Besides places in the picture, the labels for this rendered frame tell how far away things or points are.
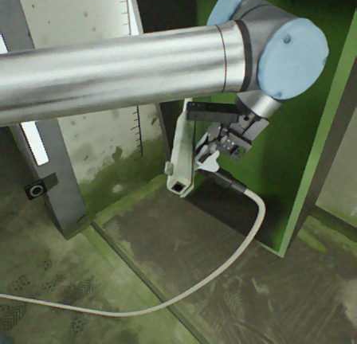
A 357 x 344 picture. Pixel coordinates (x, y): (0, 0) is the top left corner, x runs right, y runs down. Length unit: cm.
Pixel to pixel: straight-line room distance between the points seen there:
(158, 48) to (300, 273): 165
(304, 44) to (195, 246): 156
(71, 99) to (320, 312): 163
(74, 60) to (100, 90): 4
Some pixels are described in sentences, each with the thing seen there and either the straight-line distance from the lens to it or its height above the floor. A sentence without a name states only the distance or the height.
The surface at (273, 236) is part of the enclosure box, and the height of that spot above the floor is 48.
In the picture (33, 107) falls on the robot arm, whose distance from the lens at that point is 37.
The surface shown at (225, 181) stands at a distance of 71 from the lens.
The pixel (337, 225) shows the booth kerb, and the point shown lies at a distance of 209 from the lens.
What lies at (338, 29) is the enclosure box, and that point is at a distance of 103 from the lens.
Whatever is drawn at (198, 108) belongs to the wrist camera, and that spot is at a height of 126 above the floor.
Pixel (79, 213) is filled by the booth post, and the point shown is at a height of 17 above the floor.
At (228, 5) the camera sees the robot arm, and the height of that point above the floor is 146.
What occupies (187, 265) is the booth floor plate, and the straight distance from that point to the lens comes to 174.
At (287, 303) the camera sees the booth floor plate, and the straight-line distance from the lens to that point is 174.
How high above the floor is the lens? 155
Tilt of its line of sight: 40 degrees down
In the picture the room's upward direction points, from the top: straight up
